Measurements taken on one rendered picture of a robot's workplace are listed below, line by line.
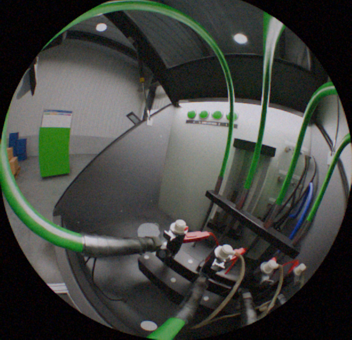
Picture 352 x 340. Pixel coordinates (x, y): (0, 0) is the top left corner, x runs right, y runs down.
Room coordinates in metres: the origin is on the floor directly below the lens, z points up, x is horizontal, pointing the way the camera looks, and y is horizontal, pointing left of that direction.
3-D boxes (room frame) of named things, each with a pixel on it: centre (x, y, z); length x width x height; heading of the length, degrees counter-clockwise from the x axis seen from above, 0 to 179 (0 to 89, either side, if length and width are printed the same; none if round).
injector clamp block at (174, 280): (0.05, -0.12, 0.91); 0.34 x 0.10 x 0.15; 54
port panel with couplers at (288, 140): (0.19, -0.37, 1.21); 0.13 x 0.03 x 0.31; 54
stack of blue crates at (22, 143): (0.27, 6.69, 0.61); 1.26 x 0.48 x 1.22; 147
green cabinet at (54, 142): (1.45, 3.41, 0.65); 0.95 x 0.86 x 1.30; 155
